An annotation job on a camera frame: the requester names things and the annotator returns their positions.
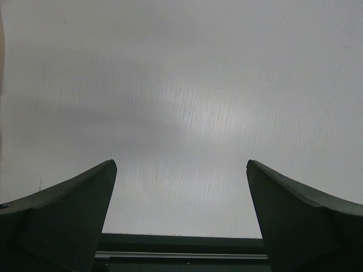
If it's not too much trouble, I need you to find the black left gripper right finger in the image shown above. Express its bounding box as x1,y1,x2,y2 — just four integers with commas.
246,160,362,271

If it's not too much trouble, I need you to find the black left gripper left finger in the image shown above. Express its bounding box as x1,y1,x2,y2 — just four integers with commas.
1,160,117,271

